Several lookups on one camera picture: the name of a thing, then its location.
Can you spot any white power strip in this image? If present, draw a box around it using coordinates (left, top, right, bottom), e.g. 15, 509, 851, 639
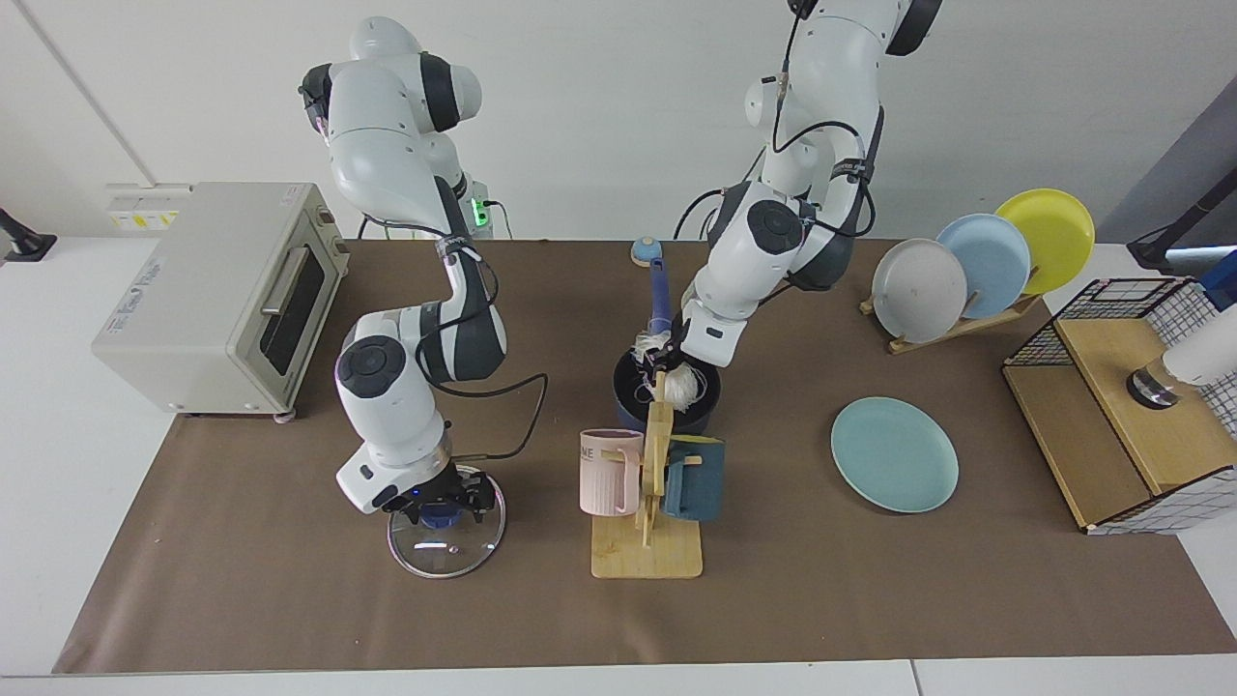
104, 182, 194, 233

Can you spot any dark teal cup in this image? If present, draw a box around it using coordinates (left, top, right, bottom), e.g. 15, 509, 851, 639
662, 435, 726, 523

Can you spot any yellow plate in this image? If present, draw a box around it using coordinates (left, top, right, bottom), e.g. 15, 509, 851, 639
995, 188, 1096, 296

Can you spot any black pot with blue handle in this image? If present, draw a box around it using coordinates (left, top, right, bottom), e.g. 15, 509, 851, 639
613, 257, 722, 436

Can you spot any white cylinder with silver ring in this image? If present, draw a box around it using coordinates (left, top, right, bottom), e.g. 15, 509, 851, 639
1126, 329, 1237, 409

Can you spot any pink cup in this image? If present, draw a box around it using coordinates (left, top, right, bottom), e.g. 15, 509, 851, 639
579, 428, 646, 516

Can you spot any glass lid with blue knob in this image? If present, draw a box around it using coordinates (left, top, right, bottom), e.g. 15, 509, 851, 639
387, 464, 506, 580

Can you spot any brown table cloth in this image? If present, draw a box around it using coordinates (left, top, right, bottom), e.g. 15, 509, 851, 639
53, 237, 1237, 675

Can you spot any wooden plate rack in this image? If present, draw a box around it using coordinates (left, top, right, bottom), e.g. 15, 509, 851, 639
860, 290, 1045, 356

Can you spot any black stand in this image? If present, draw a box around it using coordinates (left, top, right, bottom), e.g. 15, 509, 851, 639
1126, 169, 1237, 274

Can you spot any wooden cup stand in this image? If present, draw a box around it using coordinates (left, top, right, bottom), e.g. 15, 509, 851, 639
590, 372, 705, 580

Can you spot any pale toaster oven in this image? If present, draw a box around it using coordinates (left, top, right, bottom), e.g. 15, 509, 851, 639
92, 182, 351, 424

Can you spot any light blue plate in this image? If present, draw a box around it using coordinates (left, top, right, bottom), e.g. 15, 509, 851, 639
935, 214, 1032, 320

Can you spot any pale grey plate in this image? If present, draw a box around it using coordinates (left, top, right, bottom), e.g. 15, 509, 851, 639
872, 238, 969, 344

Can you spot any mint green plate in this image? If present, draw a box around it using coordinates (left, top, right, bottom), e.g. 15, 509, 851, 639
831, 396, 961, 514

